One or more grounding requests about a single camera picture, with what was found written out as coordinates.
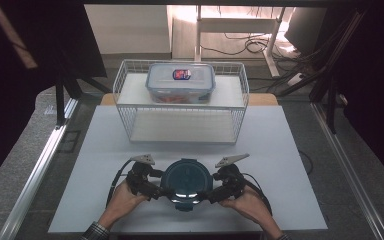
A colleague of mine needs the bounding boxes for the white desk frame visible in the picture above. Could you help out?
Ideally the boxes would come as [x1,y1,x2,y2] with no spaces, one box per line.
[193,4,287,78]

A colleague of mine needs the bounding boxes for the aluminium frame rail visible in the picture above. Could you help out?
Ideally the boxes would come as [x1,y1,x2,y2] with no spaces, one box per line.
[311,102,384,240]
[0,97,80,240]

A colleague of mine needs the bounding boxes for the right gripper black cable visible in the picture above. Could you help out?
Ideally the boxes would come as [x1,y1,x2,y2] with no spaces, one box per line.
[241,172,274,216]

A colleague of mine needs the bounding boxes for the thin black cable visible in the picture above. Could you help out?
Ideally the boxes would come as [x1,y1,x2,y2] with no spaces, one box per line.
[298,149,315,176]

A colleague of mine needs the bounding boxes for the white power strip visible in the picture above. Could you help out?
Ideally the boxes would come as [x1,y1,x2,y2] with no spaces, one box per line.
[286,72,306,88]

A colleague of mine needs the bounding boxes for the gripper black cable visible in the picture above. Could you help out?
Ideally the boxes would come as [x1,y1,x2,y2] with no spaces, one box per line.
[241,172,274,216]
[105,158,135,208]

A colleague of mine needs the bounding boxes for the bundle of black cables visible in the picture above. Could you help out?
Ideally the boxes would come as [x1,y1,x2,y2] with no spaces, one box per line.
[247,43,329,95]

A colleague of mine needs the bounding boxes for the person's left hand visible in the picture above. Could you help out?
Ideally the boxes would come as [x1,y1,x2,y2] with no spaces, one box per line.
[103,179,150,229]

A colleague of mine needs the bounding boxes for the person's right hand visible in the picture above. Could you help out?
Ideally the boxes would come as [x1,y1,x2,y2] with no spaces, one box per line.
[218,186,275,232]

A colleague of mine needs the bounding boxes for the clear rectangular food container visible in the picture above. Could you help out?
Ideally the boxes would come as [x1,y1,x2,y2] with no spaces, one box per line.
[145,62,217,105]

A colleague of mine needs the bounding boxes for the white cabinet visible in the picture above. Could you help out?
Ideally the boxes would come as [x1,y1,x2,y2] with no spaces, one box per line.
[83,4,173,56]

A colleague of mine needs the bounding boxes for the black curtain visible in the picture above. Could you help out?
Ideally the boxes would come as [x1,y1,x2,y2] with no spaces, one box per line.
[0,0,108,195]
[326,0,384,192]

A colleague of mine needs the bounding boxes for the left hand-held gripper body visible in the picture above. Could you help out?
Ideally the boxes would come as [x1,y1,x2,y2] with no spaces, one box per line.
[125,153,165,201]

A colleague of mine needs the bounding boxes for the black metal stand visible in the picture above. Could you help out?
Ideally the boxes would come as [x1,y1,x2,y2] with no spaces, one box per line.
[55,74,113,130]
[275,9,369,135]

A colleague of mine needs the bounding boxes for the white wire rack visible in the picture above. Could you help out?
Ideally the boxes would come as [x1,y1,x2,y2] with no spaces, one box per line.
[112,59,250,146]

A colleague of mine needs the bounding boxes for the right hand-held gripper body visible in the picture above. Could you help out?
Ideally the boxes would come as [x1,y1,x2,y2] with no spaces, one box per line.
[212,152,251,202]

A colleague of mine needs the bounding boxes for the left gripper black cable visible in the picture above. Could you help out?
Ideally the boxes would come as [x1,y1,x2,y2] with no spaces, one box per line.
[105,158,135,208]

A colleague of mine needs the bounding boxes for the black floor cable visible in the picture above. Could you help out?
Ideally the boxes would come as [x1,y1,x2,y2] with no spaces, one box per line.
[200,31,272,57]

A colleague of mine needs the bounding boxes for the dark teal round lid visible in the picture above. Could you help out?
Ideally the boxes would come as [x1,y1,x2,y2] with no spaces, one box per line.
[160,157,215,213]

